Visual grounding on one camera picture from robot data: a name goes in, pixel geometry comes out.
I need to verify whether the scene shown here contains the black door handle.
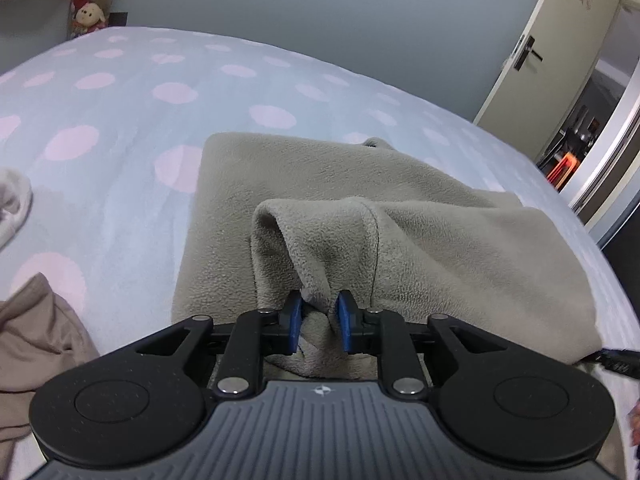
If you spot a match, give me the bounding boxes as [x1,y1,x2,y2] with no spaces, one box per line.
[513,35,544,72]

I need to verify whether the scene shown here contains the white cloth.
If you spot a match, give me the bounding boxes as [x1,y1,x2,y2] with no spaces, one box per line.
[0,168,32,248]

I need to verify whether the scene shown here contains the polka dot bed sheet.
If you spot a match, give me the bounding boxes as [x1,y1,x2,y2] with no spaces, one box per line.
[0,26,640,480]

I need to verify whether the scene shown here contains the beige fleece hoodie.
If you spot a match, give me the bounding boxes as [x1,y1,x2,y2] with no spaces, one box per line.
[171,132,602,379]

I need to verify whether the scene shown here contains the tan thin garment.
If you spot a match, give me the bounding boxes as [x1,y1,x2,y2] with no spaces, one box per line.
[0,273,99,479]

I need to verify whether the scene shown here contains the cream bedroom door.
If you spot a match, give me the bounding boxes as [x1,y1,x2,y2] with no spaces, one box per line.
[474,0,620,160]

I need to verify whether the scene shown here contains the black wall socket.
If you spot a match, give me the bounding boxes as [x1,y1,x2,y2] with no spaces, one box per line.
[108,12,128,27]

